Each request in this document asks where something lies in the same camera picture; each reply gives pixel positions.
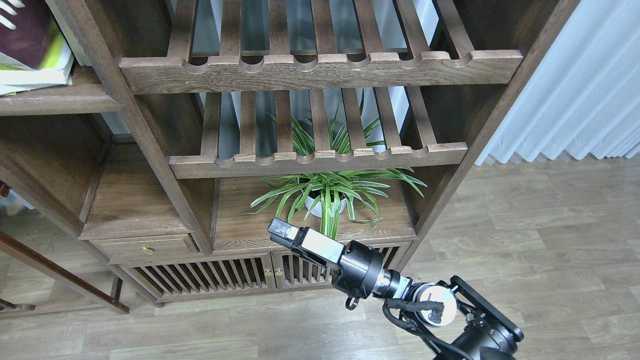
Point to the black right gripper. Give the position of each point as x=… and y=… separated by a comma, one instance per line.
x=360, y=271

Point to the yellow green book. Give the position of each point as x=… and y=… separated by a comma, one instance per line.
x=55, y=69

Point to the colourful 300 paperback book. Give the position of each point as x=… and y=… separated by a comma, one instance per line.
x=16, y=88

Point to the dark red book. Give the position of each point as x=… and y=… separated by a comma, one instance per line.
x=25, y=35

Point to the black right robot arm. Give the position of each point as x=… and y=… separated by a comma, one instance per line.
x=453, y=319

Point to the white plant pot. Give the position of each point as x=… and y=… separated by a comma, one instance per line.
x=315, y=205

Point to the green spider plant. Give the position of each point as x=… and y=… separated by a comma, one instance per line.
x=290, y=191

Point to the brass drawer knob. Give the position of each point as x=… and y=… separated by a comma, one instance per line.
x=147, y=250

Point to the dark wooden bookshelf unit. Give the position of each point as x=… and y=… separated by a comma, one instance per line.
x=157, y=145

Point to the white pleated curtain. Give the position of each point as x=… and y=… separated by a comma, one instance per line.
x=584, y=97

